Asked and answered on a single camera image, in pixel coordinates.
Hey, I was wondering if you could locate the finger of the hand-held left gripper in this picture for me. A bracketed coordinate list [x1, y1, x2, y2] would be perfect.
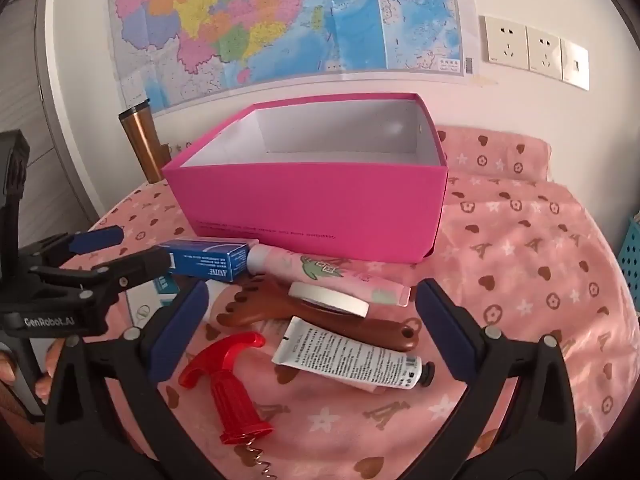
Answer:
[30, 247, 173, 311]
[20, 226, 125, 273]

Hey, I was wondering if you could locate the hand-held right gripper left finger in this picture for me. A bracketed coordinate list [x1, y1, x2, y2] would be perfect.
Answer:
[44, 279, 226, 480]

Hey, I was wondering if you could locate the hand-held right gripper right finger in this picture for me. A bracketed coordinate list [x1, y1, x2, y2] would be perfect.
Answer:
[415, 277, 596, 480]

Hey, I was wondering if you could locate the blue carton box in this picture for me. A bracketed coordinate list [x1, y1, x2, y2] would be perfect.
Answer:
[152, 240, 258, 283]

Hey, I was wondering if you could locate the red corkscrew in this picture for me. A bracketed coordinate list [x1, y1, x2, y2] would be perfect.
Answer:
[178, 331, 278, 480]

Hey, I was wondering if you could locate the white tape roll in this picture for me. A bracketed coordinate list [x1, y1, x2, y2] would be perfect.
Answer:
[289, 281, 370, 317]

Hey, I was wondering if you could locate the pink tube with leaf print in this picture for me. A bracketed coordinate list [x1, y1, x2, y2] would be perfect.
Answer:
[246, 245, 411, 307]

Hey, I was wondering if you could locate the pink cardboard box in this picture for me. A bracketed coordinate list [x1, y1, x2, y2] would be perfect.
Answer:
[161, 92, 449, 265]

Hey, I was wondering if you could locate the person's left forearm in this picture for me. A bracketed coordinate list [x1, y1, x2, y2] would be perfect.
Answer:
[0, 395, 48, 466]

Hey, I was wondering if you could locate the person's left hand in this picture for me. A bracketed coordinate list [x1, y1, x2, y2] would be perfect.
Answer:
[0, 342, 57, 401]

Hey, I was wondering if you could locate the white carton box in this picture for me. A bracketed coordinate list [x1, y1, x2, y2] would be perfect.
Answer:
[125, 275, 181, 333]

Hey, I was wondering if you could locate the brown wooden foot-shaped massager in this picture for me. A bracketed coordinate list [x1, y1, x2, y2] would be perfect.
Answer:
[216, 280, 420, 352]

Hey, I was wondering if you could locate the pink printed cloth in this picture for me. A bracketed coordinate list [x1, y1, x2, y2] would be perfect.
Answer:
[60, 125, 636, 480]

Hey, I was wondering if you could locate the copper travel tumbler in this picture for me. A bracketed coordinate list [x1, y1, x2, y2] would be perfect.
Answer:
[118, 99, 171, 184]

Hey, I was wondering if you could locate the white tube with black cap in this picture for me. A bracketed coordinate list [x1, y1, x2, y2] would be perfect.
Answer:
[271, 316, 435, 391]

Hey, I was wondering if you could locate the grey door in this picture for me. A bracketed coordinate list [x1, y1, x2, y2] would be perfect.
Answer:
[0, 0, 108, 251]

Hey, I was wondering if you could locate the blue plastic basket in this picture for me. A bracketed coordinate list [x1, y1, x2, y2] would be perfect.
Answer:
[617, 212, 640, 311]

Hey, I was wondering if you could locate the colourful wall map poster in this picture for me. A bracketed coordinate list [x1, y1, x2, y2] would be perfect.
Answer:
[107, 0, 476, 113]

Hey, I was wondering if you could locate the white wall power outlet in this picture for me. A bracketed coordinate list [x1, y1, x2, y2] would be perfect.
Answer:
[482, 15, 529, 69]
[526, 25, 564, 81]

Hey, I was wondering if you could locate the white wall socket plate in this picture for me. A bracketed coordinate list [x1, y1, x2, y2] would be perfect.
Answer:
[560, 37, 591, 91]

